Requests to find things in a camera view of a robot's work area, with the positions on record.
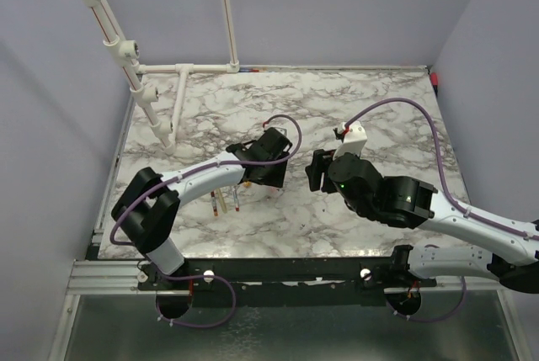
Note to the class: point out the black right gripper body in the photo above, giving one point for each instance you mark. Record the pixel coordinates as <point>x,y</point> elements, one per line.
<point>322,161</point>

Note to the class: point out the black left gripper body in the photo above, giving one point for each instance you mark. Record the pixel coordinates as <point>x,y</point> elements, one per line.
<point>272,176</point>

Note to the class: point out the white red-tipped pen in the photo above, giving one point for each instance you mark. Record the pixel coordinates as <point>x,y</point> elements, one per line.
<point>235,199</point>

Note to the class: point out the red orange-ended pen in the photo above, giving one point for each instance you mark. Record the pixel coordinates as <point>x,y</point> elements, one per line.
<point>214,204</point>

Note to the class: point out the yellow highlighter pen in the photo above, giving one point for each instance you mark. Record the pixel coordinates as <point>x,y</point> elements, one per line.
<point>222,201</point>

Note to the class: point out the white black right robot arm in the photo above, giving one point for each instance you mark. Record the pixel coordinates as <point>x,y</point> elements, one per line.
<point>496,247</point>

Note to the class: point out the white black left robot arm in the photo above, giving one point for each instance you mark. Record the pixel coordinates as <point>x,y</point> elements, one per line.
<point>147,209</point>

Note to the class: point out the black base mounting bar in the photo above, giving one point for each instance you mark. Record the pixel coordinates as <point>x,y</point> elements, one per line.
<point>290,282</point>

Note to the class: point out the red black corner clamp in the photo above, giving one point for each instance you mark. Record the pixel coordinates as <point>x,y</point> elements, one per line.
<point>434,82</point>

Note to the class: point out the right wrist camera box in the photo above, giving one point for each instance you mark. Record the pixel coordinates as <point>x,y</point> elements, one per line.
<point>353,138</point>

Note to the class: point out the white PVC pipe frame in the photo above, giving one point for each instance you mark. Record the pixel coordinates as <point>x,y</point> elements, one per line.
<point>126,54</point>

